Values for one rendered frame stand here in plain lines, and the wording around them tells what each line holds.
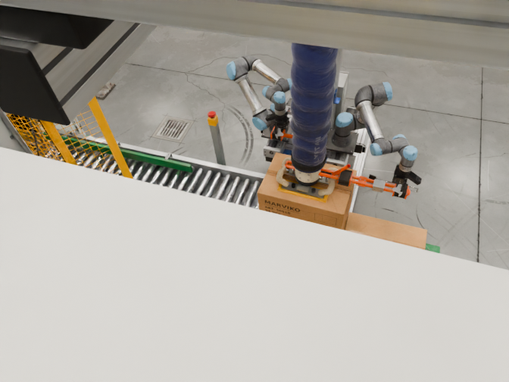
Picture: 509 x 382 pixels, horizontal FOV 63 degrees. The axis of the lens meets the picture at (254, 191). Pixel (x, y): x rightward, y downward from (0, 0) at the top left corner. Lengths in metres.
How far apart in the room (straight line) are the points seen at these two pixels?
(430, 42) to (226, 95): 5.05
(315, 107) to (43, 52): 1.86
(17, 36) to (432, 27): 0.39
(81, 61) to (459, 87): 5.34
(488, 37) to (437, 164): 4.34
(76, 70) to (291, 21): 0.29
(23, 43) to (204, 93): 4.97
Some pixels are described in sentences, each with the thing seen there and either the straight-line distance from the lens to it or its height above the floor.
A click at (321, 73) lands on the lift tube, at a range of 2.15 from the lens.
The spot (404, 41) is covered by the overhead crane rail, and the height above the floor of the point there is 3.10.
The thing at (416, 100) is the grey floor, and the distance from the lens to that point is 5.35.
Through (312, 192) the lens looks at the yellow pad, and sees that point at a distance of 2.77.
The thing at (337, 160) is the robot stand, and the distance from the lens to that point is 3.11.
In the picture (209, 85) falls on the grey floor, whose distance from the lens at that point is 5.55.
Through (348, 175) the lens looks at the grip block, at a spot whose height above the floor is 1.22.
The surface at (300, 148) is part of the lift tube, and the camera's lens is 2.51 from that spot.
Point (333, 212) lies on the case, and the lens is 2.72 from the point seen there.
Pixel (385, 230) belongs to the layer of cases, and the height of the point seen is 0.54.
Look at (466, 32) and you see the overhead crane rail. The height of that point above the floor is 3.12.
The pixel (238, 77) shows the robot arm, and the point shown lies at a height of 1.49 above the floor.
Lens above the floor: 3.27
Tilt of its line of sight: 51 degrees down
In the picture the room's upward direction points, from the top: 6 degrees counter-clockwise
